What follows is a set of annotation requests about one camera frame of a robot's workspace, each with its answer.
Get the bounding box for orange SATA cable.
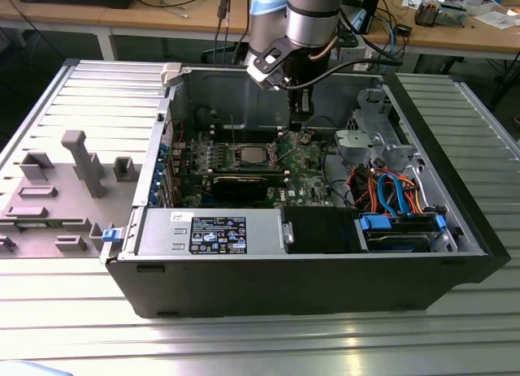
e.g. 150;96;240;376
353;167;423;215

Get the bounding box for silver power supply unit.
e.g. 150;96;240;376
136;208;285;257

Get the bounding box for black PC case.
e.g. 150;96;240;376
99;61;512;319

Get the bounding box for metal socket cover frame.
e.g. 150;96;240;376
266;132;294;162

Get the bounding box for blue SATA cable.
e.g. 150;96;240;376
377;171;409;215

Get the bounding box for black graphics card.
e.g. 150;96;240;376
178;172;271;205

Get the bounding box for green motherboard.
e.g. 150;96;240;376
162;126;354;209

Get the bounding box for black camera cable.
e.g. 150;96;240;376
284;57;404;89

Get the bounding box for black plastic shroud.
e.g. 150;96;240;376
284;207;361;254

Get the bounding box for small brown coil device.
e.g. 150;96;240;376
413;0;439;28

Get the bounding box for black hanging cable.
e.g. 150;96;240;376
214;0;229;64

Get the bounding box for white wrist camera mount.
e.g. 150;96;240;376
245;37;293;91

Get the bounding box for green RAM stick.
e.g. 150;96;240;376
211;167;286;185

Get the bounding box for silver metal drive cage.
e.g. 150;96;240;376
335;87;427;178

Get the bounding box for hard disk blue carrier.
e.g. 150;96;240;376
355;213;448;253

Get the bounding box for grey parts rack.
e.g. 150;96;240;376
0;130;141;259

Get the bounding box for black upright box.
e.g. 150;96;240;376
359;0;383;36

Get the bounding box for black RAM slot white clips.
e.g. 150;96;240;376
214;132;285;139
214;123;285;131

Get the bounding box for beige case latch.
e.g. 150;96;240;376
160;62;182;88

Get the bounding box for wooden desk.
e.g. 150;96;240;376
344;0;520;63
0;0;255;60

